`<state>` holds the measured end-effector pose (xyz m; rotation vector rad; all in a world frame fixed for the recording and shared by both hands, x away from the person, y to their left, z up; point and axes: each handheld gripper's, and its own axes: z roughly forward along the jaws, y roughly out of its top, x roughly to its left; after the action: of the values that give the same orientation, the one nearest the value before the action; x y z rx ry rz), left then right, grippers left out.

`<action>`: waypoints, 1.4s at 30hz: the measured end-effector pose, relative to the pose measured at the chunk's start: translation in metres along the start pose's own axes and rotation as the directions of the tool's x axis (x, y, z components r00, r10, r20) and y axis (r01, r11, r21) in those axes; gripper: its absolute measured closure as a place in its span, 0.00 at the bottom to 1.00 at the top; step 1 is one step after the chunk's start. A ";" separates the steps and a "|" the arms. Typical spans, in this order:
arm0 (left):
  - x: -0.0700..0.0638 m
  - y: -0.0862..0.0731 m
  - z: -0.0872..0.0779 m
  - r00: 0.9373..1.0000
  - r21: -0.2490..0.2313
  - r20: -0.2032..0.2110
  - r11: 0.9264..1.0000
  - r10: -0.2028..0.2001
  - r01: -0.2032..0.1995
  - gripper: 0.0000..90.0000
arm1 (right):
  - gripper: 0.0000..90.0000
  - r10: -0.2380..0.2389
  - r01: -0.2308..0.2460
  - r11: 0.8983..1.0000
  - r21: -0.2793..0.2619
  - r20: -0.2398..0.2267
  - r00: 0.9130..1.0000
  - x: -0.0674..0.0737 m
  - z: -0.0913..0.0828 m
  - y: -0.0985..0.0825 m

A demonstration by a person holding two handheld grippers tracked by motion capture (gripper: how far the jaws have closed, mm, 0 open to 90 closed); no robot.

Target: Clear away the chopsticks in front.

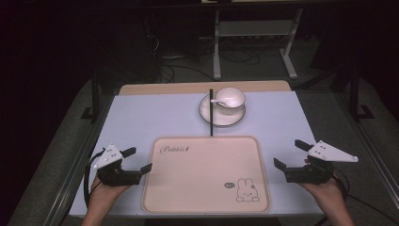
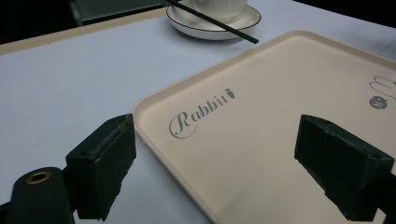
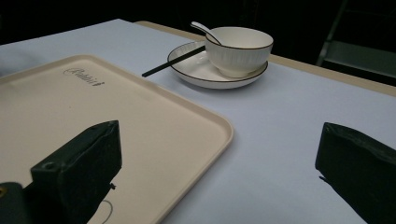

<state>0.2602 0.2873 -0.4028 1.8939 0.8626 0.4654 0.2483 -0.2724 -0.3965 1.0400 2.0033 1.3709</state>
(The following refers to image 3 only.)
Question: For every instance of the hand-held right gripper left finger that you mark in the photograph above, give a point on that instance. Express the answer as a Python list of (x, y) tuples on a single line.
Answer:
[(77, 168)]

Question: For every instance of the white ribbed bowl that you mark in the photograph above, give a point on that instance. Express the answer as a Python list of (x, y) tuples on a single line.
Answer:
[(238, 53)]

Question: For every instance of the white plate with dark rim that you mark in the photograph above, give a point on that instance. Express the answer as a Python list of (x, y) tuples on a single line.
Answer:
[(199, 70)]

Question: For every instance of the beige plastic tray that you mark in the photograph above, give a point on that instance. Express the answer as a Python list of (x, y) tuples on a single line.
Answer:
[(140, 124)]

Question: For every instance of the black chopstick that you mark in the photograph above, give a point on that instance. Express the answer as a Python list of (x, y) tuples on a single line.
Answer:
[(172, 62)]

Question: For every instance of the white ceramic spoon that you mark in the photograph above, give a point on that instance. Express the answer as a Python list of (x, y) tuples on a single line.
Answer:
[(205, 30)]

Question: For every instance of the metal stand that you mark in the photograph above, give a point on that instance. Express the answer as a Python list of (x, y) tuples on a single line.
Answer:
[(358, 53)]

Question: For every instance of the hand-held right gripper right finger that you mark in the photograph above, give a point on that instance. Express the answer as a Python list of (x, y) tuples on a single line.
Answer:
[(361, 168)]

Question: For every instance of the light blue table cloth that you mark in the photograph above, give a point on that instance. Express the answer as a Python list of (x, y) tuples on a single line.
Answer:
[(280, 124)]

